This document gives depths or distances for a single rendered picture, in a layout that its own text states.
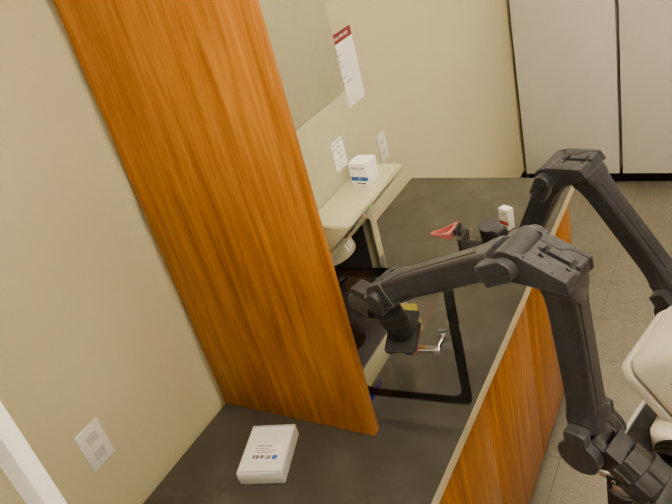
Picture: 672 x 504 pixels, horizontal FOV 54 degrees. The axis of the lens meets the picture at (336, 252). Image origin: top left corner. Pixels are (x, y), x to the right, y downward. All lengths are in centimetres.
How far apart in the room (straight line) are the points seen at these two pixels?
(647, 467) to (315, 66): 105
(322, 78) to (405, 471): 94
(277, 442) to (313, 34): 100
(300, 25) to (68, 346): 88
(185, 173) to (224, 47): 34
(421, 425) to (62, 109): 113
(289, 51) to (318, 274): 49
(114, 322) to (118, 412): 23
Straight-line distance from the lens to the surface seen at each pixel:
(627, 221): 147
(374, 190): 159
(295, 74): 151
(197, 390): 195
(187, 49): 137
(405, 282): 126
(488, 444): 205
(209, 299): 173
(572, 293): 102
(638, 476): 125
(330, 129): 162
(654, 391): 130
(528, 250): 104
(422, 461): 167
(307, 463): 175
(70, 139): 160
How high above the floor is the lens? 218
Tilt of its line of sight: 29 degrees down
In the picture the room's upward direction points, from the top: 15 degrees counter-clockwise
